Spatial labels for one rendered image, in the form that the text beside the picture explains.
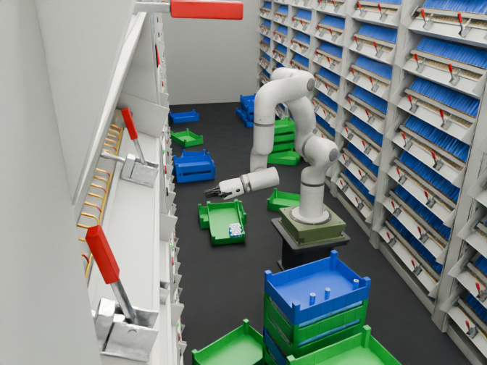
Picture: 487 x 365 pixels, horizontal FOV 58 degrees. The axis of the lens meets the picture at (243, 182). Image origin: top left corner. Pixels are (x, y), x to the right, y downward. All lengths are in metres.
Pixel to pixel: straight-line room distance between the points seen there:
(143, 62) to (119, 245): 0.35
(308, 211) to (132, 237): 1.87
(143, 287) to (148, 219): 0.11
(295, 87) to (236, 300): 1.10
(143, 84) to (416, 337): 1.84
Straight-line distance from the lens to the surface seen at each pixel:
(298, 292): 1.60
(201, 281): 2.45
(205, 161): 3.74
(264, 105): 1.85
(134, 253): 0.41
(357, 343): 1.55
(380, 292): 2.47
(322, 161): 2.10
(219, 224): 2.84
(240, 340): 2.11
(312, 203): 2.24
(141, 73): 0.69
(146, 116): 0.70
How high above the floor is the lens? 1.48
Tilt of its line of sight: 25 degrees down
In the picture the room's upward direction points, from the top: straight up
